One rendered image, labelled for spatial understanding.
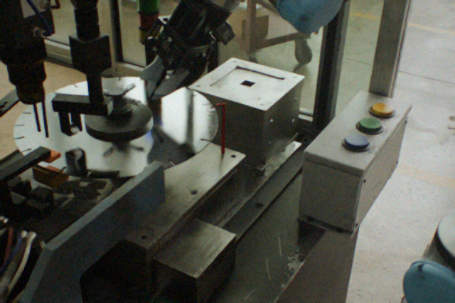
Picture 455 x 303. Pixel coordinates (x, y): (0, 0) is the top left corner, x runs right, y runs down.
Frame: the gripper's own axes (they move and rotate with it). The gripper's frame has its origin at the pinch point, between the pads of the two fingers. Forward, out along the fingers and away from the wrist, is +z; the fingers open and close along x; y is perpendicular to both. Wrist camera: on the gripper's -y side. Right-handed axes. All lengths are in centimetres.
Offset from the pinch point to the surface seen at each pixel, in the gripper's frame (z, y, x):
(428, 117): 38, -223, 41
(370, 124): -12.9, -23.2, 28.7
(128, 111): 2.8, 6.0, 0.1
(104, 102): -1.2, 14.0, -0.4
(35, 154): 6.7, 23.4, -0.4
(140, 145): 2.9, 9.8, 6.5
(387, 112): -14.7, -29.5, 29.1
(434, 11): 25, -386, -7
